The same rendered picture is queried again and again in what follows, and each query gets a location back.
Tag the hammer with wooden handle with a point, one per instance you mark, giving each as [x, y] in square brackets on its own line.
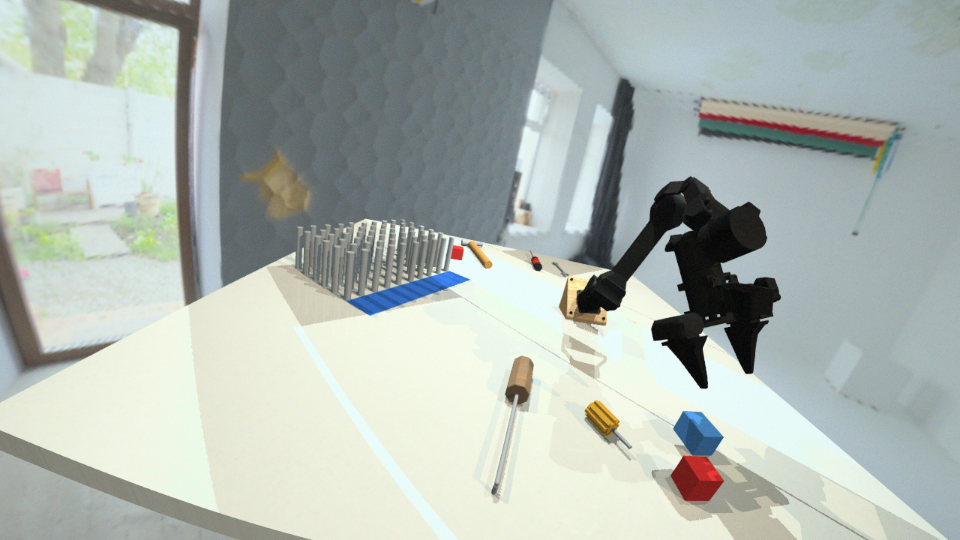
[478, 252]

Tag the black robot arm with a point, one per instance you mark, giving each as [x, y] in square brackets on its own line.
[719, 235]

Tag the grey metal wrench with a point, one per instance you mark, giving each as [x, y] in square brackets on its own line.
[563, 273]

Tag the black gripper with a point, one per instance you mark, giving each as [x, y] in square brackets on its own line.
[682, 332]

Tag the blue tape strip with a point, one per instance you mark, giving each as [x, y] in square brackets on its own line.
[383, 300]

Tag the blue block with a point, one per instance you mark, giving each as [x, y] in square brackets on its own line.
[697, 433]

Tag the yellow-handled screwdriver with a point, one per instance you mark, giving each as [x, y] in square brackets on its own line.
[604, 420]

